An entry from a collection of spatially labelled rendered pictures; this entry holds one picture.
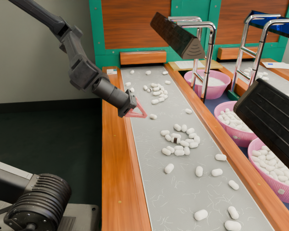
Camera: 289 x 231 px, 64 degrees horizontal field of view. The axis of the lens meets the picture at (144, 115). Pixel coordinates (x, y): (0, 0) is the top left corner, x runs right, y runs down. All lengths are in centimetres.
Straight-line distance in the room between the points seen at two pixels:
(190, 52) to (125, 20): 81
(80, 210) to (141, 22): 112
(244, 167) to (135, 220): 38
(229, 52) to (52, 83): 176
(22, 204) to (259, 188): 64
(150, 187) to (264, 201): 31
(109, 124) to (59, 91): 175
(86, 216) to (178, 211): 45
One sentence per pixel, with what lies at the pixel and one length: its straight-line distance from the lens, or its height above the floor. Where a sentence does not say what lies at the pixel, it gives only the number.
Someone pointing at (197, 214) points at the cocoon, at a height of 76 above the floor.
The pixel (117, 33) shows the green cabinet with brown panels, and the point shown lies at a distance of 155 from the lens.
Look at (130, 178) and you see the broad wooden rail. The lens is 71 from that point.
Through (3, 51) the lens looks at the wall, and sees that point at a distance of 265.
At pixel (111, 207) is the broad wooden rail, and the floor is 76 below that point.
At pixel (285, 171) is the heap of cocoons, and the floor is 74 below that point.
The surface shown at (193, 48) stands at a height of 108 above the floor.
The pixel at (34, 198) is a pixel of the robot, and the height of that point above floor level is 79.
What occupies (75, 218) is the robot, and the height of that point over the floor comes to 47.
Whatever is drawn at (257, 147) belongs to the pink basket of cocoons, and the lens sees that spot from 95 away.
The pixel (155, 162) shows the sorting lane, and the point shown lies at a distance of 80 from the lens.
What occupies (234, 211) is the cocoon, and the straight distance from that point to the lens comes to 68.
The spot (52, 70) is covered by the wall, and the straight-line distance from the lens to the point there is 257.
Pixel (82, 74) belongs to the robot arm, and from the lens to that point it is 70.
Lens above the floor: 128
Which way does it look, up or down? 31 degrees down
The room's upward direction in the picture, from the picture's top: straight up
